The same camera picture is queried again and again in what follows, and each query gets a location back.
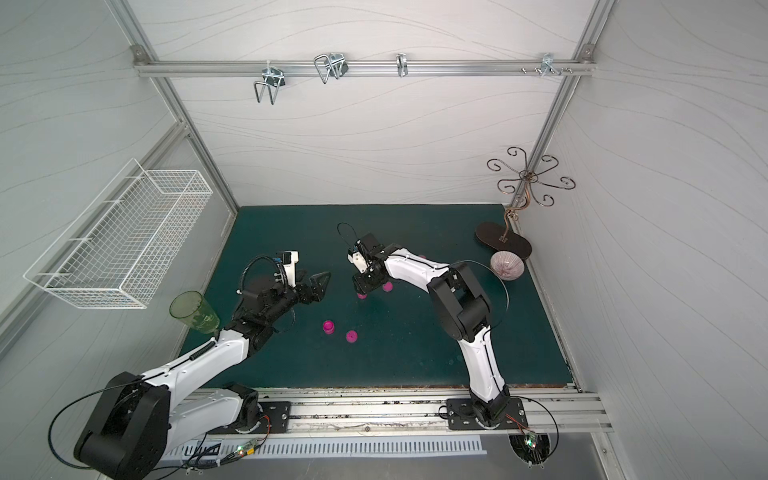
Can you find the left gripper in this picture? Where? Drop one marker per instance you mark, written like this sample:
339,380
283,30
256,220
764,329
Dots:
306,289

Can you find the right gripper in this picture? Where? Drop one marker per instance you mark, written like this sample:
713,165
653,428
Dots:
367,279

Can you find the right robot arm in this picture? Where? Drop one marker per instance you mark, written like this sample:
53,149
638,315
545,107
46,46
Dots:
462,307

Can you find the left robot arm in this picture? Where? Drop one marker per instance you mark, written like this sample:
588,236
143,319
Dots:
137,419

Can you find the green table mat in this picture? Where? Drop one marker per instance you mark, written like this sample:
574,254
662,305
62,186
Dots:
400,341

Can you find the green plastic cup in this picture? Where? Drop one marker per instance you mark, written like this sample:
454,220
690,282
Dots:
192,309

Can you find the metal hook tree stand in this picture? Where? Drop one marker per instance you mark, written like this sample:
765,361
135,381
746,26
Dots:
520,187

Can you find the pink patterned bowl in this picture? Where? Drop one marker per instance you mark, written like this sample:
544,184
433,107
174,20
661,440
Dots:
507,265

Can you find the metal double hook left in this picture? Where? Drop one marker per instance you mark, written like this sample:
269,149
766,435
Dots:
273,79

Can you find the metal double hook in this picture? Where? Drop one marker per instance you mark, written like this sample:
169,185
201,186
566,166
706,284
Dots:
330,65
273,79

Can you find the metal double hook middle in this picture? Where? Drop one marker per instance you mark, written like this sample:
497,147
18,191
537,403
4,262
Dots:
330,65

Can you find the small metal hook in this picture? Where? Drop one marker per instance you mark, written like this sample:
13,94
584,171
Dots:
401,65

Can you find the aluminium top crossbar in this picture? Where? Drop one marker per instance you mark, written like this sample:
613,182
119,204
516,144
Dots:
146,66

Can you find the metal hook right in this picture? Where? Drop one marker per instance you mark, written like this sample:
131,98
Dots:
547,67

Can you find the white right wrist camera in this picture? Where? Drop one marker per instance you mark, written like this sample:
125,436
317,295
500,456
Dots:
358,256

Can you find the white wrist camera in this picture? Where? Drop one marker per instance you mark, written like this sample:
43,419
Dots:
358,256
288,261

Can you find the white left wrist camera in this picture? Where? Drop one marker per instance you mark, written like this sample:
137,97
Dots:
288,261

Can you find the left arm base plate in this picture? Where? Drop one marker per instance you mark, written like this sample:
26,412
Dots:
273,416

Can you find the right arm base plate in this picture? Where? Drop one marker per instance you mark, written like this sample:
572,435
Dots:
461,416

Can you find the white wire basket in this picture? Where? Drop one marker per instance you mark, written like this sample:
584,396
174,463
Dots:
116,252

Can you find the white slotted cable duct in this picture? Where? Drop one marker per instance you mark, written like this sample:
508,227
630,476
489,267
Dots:
370,447

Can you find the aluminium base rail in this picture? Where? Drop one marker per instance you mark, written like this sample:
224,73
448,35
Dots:
380,412

